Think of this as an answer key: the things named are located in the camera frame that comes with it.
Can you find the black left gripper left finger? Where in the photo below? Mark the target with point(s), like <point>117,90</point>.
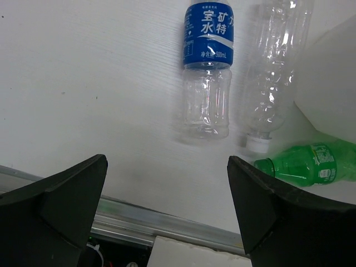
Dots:
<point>48,222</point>

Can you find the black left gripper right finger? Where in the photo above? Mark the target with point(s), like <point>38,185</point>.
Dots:
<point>282,225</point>

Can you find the green plastic bottle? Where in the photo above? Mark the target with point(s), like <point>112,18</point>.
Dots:
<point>316,164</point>

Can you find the blue label clear bottle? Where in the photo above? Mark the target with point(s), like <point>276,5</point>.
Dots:
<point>207,58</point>

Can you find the white plastic bin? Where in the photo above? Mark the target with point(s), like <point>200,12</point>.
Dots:
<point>326,82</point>

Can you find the clear crushed plastic bottle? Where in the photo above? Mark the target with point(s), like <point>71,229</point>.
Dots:
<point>280,30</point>

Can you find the white cable tie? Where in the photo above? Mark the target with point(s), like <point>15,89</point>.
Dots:
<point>94,255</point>

